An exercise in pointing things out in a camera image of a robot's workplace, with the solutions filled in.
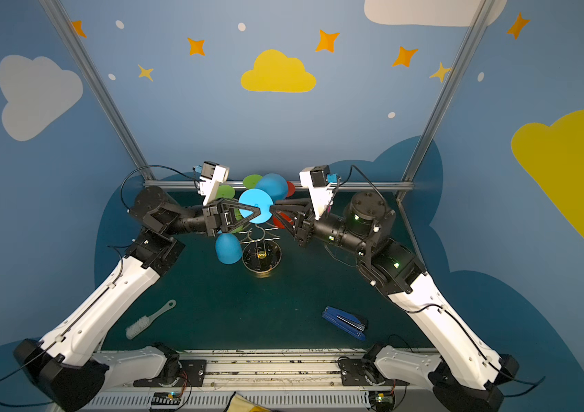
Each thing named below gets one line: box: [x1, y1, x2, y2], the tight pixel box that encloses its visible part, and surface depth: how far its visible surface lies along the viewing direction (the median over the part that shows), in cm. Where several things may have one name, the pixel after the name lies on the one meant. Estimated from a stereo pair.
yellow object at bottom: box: [223, 391, 273, 412], surface depth 70 cm
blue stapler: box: [322, 305, 367, 341], surface depth 84 cm
